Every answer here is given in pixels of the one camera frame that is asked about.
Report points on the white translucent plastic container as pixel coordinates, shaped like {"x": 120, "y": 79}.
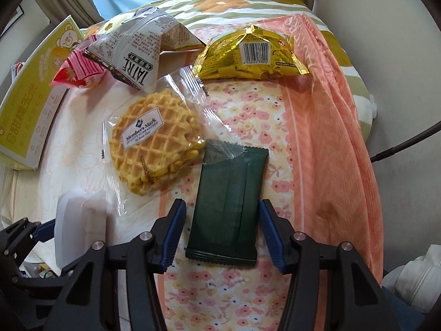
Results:
{"x": 79, "y": 220}

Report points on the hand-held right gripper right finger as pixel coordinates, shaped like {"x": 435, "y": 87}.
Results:
{"x": 273, "y": 238}

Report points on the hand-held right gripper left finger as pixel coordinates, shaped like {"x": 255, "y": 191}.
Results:
{"x": 174, "y": 234}

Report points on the pink snack packet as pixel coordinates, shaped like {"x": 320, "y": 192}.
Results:
{"x": 77, "y": 70}

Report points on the flower print striped blanket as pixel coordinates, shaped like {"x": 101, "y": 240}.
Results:
{"x": 241, "y": 7}

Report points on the white cloth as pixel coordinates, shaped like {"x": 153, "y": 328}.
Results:
{"x": 417, "y": 272}

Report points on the dark green snack packet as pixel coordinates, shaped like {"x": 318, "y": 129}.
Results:
{"x": 224, "y": 207}

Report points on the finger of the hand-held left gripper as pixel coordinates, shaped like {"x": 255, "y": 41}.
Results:
{"x": 46, "y": 231}

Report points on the green cardboard box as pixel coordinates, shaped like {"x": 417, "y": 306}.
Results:
{"x": 31, "y": 110}

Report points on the orange floral tablecloth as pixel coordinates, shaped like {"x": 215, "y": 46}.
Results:
{"x": 248, "y": 117}

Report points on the gold foil snack packet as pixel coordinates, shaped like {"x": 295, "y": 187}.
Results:
{"x": 241, "y": 51}

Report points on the clear waffle packet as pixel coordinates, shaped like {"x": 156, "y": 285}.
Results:
{"x": 148, "y": 138}

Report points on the white and black snack packet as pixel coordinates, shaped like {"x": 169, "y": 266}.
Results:
{"x": 137, "y": 44}

